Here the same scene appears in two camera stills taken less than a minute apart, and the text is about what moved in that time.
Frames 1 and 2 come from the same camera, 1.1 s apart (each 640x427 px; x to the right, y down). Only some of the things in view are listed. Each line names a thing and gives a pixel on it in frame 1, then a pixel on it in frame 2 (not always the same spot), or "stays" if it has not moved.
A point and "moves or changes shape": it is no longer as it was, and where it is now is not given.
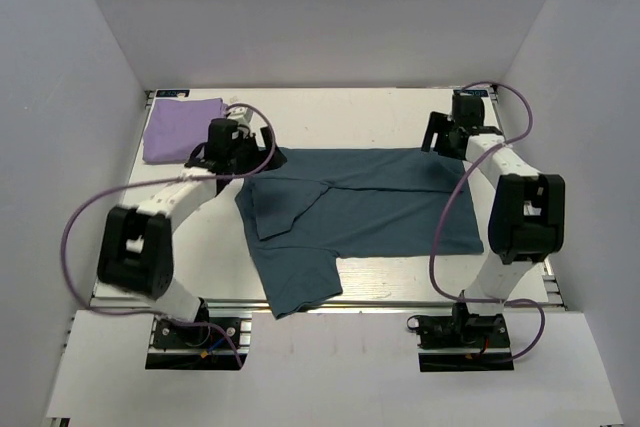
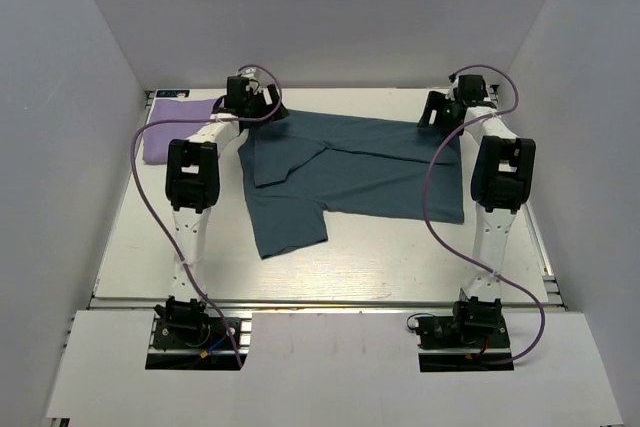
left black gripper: [277, 160] -> [268, 108]
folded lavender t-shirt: [177, 128] stays
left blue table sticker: [175, 93] stays
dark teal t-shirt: [330, 204] moves or changes shape
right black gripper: [436, 125] -> [435, 101]
